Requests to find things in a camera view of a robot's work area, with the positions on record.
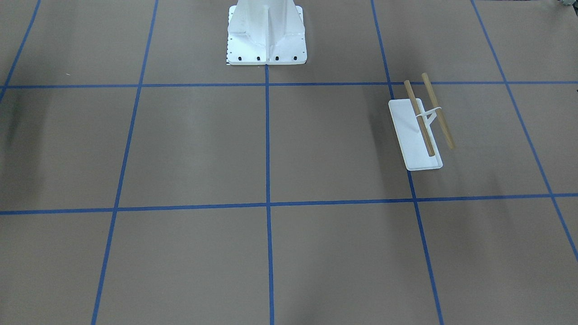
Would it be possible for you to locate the white towel rack base tray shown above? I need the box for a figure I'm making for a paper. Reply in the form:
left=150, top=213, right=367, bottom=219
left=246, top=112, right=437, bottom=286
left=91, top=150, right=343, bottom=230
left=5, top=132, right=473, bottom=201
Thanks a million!
left=388, top=98, right=443, bottom=171

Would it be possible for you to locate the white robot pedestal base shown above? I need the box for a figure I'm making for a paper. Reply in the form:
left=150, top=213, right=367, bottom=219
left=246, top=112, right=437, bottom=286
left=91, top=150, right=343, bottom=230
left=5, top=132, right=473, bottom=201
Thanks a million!
left=226, top=0, right=308, bottom=65

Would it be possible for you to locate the white rack upright bracket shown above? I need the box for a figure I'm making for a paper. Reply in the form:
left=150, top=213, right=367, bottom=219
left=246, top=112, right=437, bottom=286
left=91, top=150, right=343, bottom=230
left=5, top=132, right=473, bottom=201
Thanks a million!
left=416, top=107, right=442, bottom=127

